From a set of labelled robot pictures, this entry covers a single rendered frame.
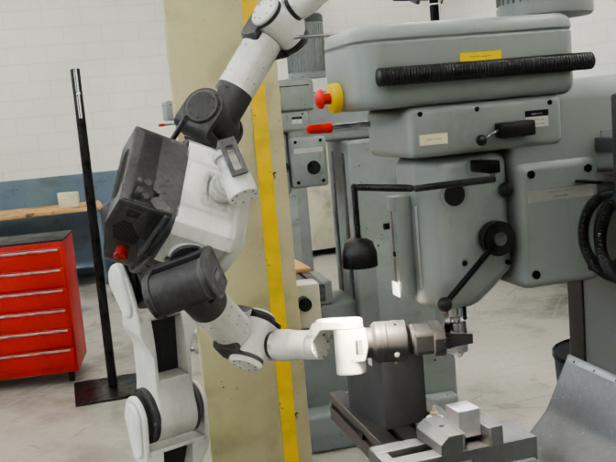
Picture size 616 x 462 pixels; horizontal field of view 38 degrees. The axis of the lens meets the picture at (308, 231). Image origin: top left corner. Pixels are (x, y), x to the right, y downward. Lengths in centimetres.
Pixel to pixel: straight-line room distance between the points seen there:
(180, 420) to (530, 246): 98
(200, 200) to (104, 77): 886
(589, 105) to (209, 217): 82
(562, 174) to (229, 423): 217
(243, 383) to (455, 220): 201
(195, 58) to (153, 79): 731
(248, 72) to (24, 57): 873
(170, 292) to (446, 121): 65
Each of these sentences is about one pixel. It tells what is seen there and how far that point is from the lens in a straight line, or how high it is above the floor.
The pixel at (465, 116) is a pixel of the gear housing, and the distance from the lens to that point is 176.
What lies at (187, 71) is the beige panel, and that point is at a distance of 346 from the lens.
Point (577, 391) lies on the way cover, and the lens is 221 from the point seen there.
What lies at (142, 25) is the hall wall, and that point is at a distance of 1082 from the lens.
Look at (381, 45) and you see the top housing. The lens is 169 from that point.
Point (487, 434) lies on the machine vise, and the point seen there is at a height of 103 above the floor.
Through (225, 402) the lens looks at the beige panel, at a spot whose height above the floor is 60.
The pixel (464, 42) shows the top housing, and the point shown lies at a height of 184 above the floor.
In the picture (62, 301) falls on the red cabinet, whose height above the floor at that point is 58.
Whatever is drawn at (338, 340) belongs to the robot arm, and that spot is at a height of 125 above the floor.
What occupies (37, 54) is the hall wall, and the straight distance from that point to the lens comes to 1074.
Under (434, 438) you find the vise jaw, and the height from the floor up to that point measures 103.
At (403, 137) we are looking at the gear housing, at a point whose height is 167.
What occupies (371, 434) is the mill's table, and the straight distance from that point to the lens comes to 225.
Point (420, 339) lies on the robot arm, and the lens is 188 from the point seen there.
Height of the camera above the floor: 175
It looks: 8 degrees down
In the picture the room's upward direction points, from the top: 5 degrees counter-clockwise
